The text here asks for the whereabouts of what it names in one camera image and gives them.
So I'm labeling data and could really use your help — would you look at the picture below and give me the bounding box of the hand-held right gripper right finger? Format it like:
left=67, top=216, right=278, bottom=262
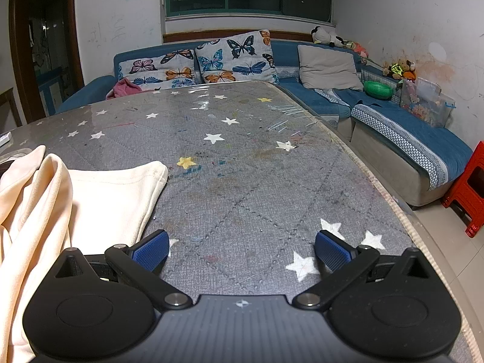
left=293, top=230, right=430, bottom=311

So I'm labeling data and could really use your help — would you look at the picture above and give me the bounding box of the panda plush toy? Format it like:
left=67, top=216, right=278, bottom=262
left=311, top=26, right=343, bottom=48

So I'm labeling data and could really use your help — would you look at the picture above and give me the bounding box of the cream sweatshirt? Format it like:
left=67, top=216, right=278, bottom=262
left=0, top=146, right=169, bottom=363

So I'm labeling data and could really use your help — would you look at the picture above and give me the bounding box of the red plastic stool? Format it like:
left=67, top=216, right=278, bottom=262
left=442, top=151, right=484, bottom=239

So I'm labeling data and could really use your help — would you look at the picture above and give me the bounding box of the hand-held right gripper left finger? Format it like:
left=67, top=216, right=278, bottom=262
left=56, top=230, right=193, bottom=311

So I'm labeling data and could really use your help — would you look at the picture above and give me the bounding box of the large butterfly print cushion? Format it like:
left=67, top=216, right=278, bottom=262
left=195, top=29, right=280, bottom=84

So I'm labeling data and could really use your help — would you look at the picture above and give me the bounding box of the brown plush toy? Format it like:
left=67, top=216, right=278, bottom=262
left=382, top=58, right=417, bottom=83

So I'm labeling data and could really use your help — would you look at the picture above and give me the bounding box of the wooden side table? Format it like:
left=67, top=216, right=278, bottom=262
left=0, top=88, right=23, bottom=127

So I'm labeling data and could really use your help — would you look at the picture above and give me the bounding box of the plain grey cushion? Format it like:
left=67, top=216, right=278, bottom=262
left=297, top=44, right=364, bottom=91

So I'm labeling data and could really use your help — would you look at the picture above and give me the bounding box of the pink plush toy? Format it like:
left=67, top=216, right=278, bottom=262
left=341, top=38, right=369, bottom=61

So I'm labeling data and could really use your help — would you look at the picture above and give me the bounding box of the pink cloth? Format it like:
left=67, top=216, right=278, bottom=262
left=106, top=77, right=143, bottom=100

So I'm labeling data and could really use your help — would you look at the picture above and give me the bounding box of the dark wooden door frame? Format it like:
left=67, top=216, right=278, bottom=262
left=8, top=0, right=84, bottom=122

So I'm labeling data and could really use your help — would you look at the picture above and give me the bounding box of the blue corner sofa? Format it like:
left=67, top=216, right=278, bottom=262
left=57, top=40, right=474, bottom=208

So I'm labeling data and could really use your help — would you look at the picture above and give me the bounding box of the low butterfly print cushion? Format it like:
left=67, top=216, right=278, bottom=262
left=118, top=48, right=201, bottom=87

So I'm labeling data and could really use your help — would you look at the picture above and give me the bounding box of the clear plastic toy box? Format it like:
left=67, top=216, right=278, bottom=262
left=400, top=77, right=456, bottom=128

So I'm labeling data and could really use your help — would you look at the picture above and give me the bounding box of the grey star-print tablecloth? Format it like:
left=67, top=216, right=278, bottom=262
left=0, top=80, right=473, bottom=363

